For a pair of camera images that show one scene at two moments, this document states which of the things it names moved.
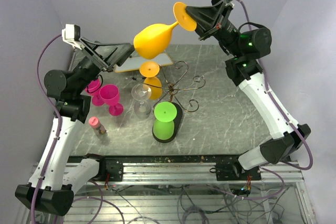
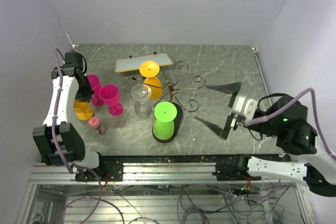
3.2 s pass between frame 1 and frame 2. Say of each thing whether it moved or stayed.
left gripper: moved
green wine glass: stayed
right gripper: moved
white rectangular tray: stayed
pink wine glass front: stayed
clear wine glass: stayed
